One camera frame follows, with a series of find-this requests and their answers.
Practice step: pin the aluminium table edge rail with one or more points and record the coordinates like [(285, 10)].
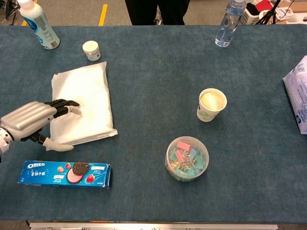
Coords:
[(153, 226)]

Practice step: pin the dark teal table mat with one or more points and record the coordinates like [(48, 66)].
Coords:
[(153, 134)]

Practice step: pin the small white lidded jar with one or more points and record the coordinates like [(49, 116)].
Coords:
[(91, 50)]

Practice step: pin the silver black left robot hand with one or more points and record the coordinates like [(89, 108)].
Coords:
[(28, 119)]

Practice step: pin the white plastic basket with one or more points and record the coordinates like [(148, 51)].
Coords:
[(251, 15)]

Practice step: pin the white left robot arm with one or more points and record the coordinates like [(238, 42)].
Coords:
[(3, 143)]

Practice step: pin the person in black trousers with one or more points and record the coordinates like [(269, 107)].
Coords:
[(157, 12)]

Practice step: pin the clear plastic water bottle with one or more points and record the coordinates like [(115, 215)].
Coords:
[(229, 22)]

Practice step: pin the cardboard box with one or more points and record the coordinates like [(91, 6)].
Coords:
[(296, 7)]

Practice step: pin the blue Oreo cookie box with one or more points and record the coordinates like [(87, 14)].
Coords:
[(48, 176)]

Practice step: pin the white blue printed package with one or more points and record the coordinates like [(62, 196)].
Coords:
[(298, 93)]

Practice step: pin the paper cup with leaf print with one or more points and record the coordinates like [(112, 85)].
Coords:
[(211, 105)]

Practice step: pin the white and blue lotion bottle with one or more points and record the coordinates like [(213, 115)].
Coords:
[(39, 26)]

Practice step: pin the clear tub of binder clips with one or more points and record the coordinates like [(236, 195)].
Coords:
[(187, 159)]

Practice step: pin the white plastic zip bag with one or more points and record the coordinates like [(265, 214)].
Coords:
[(84, 105)]

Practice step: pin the black tripod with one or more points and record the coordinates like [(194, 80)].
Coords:
[(267, 15)]

